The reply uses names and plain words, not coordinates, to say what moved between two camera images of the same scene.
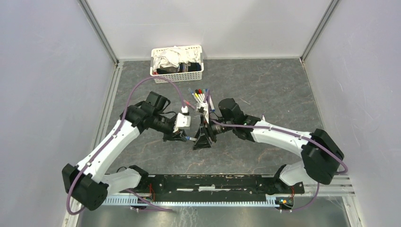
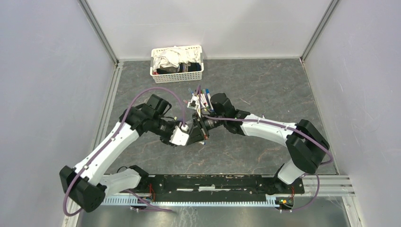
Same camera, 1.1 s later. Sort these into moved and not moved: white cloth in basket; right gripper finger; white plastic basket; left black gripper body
Moved: right gripper finger
Not moved: left black gripper body; white plastic basket; white cloth in basket
